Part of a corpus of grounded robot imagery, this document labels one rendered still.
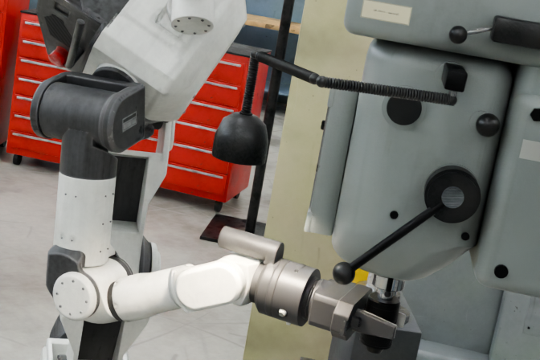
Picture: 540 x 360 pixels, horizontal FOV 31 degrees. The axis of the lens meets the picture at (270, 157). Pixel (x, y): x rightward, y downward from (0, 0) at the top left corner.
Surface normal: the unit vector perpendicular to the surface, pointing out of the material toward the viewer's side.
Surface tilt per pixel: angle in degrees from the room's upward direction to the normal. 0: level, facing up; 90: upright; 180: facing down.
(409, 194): 90
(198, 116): 90
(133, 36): 58
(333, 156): 90
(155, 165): 81
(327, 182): 90
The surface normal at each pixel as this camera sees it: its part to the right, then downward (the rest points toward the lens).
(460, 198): -0.13, 0.20
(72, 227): -0.39, 0.13
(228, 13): 0.78, 0.19
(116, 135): 0.93, 0.18
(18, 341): 0.17, -0.96
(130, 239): 0.22, 0.33
